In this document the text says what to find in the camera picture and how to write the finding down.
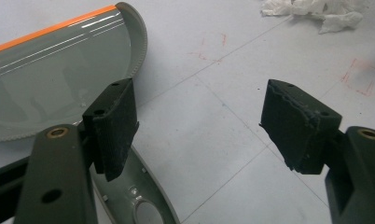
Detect white paper wads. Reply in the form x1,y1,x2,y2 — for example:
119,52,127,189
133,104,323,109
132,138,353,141
260,0,364,35

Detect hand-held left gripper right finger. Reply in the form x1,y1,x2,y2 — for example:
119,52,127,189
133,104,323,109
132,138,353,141
258,78,343,175

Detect grey dustpan with orange edge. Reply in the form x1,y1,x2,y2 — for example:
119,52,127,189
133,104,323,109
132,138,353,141
0,1,181,224

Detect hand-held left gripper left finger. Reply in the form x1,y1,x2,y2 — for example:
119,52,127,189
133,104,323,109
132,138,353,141
82,77,140,182

